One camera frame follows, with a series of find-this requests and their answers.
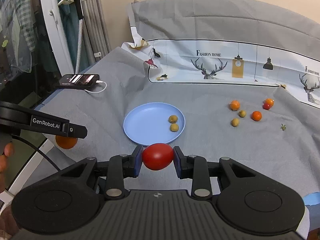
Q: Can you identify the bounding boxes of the grey curtain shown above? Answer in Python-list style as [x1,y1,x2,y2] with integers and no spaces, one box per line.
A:
[81,0,110,62]

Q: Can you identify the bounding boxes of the hanging clothes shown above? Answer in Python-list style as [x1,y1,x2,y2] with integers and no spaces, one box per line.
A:
[1,0,37,81]

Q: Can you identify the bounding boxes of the orange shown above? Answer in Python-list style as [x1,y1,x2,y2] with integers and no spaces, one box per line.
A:
[55,135,78,150]

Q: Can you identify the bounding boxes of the deer print fabric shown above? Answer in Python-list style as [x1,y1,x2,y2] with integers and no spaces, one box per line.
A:
[122,0,319,107]

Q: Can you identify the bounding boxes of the black smartphone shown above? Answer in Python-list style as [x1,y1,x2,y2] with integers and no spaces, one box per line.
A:
[55,74,100,90]

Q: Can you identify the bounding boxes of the yellow-green small fruit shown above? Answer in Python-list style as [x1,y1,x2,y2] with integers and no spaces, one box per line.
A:
[231,118,240,127]
[239,110,246,118]
[168,115,178,124]
[170,124,179,132]

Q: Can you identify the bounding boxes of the orange tangerine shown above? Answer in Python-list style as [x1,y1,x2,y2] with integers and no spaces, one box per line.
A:
[229,100,241,111]
[251,111,263,121]

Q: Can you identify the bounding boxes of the orange fruit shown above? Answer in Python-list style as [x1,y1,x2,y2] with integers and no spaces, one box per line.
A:
[265,98,274,107]

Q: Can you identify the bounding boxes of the left human hand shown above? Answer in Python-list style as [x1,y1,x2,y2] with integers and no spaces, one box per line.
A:
[0,141,15,193]

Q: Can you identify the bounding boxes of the blue plastic plate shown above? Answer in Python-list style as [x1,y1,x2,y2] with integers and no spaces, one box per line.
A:
[123,102,185,146]

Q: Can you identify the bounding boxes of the white charging cable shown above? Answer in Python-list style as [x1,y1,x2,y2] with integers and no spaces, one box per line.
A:
[84,80,107,94]

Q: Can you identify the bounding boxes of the grey cloth cover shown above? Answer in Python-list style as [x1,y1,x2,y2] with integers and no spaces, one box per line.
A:
[15,0,320,198]

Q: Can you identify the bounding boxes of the small red cherry tomato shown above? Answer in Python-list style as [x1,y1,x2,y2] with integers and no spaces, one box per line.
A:
[263,103,271,110]

